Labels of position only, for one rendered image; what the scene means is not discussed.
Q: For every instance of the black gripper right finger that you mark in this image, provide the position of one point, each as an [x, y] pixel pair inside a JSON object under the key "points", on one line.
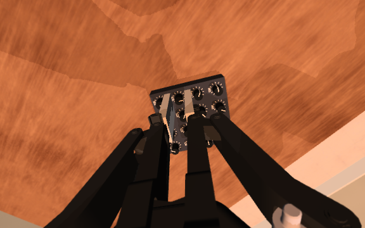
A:
{"points": [[284, 201]]}

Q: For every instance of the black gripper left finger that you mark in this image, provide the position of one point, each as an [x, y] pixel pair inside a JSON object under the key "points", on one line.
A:
{"points": [[126, 180]]}

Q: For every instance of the dark grey knob box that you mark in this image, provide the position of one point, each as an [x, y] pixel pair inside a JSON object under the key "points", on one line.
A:
{"points": [[208, 93]]}

